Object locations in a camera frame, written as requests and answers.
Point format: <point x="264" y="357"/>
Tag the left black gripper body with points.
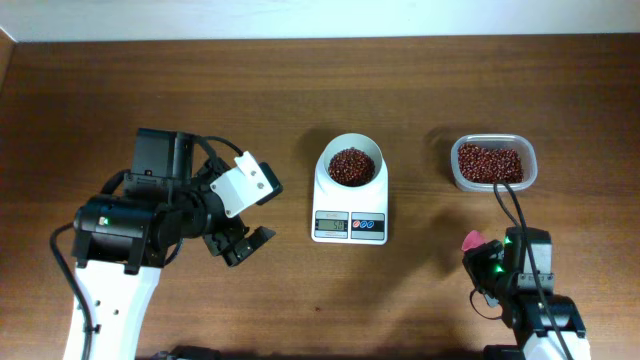
<point x="232" y="230"/>

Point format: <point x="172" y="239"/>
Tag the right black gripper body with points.
<point x="485" y="267"/>

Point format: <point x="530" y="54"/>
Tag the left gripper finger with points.
<point x="243" y="248"/>
<point x="221" y="247"/>

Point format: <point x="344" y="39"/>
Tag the pink measuring scoop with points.
<point x="473" y="240"/>

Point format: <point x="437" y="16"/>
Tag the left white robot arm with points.
<point x="176" y="189"/>

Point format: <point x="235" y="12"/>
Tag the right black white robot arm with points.
<point x="516" y="275"/>

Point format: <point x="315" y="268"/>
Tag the white digital kitchen scale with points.
<point x="351" y="215"/>

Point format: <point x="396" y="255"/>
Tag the red beans pile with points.
<point x="488" y="166"/>

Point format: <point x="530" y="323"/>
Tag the clear plastic bean container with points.
<point x="496" y="141"/>

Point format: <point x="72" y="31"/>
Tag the red beans in bowl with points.
<point x="351" y="167"/>

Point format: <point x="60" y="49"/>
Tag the white bowl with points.
<point x="346" y="141"/>

